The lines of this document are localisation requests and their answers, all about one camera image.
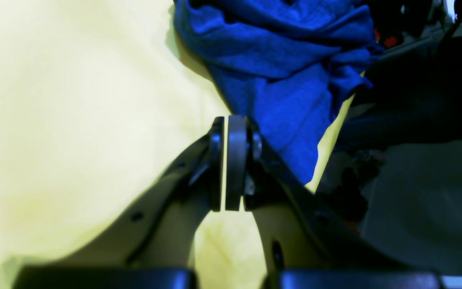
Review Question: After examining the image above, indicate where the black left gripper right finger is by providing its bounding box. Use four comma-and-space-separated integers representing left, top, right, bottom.
225, 115, 444, 289

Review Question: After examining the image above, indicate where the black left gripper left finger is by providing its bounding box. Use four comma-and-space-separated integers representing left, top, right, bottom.
13, 117, 224, 289

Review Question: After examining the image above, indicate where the blue long-sleeve shirt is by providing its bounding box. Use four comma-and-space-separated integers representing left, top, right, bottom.
173, 0, 383, 184

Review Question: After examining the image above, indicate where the yellow table cloth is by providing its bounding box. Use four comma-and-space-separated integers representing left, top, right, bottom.
0, 0, 356, 289

